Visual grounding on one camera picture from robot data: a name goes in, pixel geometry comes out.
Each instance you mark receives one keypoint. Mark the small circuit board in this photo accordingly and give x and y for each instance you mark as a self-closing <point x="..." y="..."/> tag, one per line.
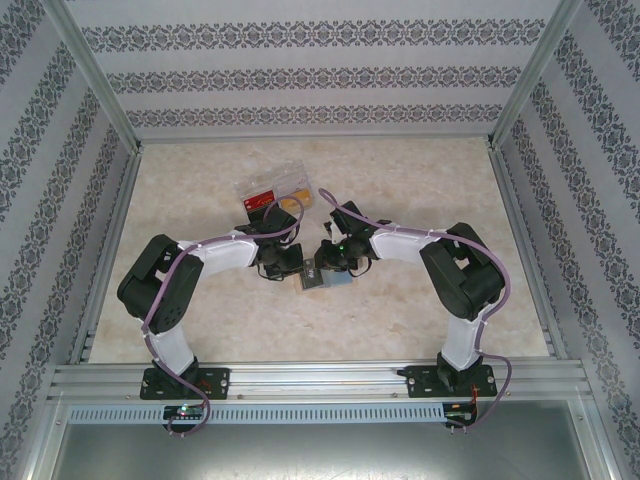
<point x="180" y="413"/>
<point x="460" y="415"/>

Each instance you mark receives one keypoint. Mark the beige card holder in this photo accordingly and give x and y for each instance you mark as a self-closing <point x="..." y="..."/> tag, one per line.
<point x="337" y="279"/>

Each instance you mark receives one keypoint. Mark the wide aluminium mounting rail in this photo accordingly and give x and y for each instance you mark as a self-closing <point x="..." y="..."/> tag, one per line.
<point x="320" y="382"/>

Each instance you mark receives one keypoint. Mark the dark grey VIP card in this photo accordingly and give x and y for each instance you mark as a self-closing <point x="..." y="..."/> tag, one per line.
<point x="312" y="279"/>

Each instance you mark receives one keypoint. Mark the aluminium frame rail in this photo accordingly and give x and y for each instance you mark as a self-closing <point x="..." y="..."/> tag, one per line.
<point x="111" y="250"/>
<point x="515" y="220"/>
<point x="315" y="137"/>

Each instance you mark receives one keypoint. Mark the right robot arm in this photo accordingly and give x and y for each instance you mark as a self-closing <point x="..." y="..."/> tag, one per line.
<point x="460" y="345"/>

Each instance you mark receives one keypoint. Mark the grey metal panel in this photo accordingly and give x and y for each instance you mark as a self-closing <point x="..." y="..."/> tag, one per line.
<point x="320" y="455"/>

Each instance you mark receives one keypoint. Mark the aluminium frame post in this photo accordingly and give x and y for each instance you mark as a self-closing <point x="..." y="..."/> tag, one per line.
<point x="600" y="440"/>
<point x="101" y="75"/>
<point x="45" y="440"/>
<point x="530" y="75"/>

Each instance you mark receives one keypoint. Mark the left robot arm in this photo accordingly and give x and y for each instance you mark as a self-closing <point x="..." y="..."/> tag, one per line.
<point x="172" y="352"/>

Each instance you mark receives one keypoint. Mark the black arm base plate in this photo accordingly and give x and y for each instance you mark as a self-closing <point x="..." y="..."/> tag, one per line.
<point x="217" y="382"/>
<point x="420" y="382"/>

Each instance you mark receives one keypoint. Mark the clear plastic box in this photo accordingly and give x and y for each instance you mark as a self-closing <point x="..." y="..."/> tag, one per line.
<point x="270" y="180"/>

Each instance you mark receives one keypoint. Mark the red plastic card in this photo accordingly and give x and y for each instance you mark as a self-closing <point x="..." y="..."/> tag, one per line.
<point x="260" y="201"/>

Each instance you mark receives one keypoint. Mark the gold plastic card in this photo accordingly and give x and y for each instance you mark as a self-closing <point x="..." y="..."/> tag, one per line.
<point x="307" y="197"/>

